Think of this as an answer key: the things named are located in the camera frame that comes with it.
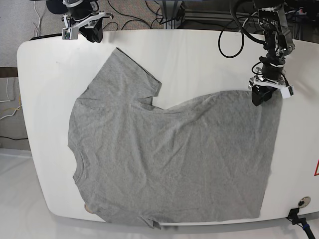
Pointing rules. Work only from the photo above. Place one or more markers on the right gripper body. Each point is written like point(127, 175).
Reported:
point(79, 16)

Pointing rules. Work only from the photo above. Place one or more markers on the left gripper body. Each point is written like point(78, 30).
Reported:
point(268, 74)

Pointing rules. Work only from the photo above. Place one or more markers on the grey t-shirt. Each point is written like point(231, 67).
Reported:
point(205, 160)

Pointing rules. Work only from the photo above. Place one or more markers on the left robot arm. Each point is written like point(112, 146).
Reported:
point(279, 44)

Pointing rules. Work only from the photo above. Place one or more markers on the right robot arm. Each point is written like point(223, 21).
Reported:
point(92, 3)

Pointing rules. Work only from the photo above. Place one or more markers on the dark round stool base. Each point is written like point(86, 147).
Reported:
point(56, 7)

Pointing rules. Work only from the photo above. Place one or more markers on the red triangle warning sticker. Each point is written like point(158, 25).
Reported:
point(316, 173)

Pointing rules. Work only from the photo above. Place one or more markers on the silver table grommet right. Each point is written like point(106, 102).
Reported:
point(304, 202)

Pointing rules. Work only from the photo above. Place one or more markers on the beige table grommet left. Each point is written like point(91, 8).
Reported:
point(87, 209)

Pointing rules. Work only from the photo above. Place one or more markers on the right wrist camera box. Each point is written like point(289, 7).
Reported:
point(70, 33)

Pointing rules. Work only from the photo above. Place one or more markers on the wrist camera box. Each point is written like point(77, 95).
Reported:
point(287, 91)
point(70, 33)

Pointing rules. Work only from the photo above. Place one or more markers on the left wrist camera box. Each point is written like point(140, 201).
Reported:
point(287, 91)

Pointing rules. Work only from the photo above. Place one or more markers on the aluminium frame stand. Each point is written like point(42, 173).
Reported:
point(172, 13)

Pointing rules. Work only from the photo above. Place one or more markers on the black clamp with cable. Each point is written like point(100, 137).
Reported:
point(302, 222)

